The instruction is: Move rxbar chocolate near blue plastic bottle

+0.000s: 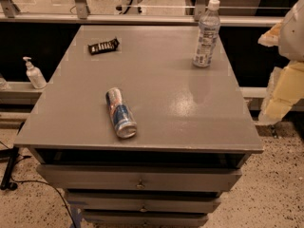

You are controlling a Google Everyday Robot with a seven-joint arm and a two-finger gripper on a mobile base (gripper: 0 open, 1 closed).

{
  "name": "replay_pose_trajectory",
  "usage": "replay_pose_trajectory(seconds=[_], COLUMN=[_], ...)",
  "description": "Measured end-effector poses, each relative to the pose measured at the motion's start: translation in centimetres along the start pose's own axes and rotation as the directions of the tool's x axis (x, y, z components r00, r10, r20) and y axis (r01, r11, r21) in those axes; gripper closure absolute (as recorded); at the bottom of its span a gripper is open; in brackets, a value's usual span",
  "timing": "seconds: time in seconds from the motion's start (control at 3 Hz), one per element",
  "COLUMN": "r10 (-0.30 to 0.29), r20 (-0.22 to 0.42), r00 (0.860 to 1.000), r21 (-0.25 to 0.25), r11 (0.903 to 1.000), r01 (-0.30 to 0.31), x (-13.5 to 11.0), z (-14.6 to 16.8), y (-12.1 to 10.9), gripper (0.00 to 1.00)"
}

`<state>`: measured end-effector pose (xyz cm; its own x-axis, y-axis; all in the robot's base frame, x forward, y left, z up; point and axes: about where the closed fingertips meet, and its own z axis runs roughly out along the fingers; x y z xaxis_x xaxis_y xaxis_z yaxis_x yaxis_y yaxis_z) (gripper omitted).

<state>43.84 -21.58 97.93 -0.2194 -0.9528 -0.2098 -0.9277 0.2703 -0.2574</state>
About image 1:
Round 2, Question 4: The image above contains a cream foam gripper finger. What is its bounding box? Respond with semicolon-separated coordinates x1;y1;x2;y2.
257;22;304;125

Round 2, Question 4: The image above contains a black rxbar chocolate wrapper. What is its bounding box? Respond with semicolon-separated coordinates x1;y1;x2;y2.
88;38;120;55

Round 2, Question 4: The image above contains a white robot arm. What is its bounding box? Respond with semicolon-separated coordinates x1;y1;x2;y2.
258;0;304;125

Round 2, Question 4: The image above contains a clear plastic water bottle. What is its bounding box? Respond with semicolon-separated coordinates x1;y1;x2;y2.
193;0;220;67

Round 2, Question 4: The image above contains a white pump dispenser bottle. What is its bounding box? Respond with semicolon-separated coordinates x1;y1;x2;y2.
23;57;47;89

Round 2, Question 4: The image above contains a grey drawer cabinet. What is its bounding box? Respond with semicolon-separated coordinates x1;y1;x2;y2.
16;26;262;228

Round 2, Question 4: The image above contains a blue silver energy drink can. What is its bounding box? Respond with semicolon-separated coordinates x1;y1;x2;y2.
105;87;137;139

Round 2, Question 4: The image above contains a black stand leg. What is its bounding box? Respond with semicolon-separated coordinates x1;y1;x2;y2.
0;146;19;191

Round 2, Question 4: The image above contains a black floor cable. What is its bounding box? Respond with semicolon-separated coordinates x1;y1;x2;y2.
0;140;75;228

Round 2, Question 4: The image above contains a metal window frame rail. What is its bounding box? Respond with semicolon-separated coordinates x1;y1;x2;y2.
1;0;284;27

